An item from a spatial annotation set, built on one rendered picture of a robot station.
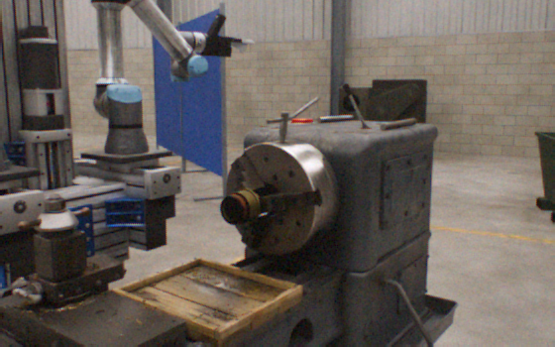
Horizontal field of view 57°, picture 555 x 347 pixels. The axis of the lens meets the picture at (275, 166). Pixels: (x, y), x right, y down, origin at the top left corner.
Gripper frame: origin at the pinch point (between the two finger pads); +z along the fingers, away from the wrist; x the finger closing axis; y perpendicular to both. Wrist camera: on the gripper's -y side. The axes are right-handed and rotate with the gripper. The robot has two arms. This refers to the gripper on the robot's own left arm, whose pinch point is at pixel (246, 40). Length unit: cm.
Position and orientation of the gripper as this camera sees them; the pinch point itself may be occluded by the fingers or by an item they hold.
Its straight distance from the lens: 221.3
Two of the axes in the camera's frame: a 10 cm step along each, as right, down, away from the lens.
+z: 8.3, -0.9, 5.4
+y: -0.8, 9.6, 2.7
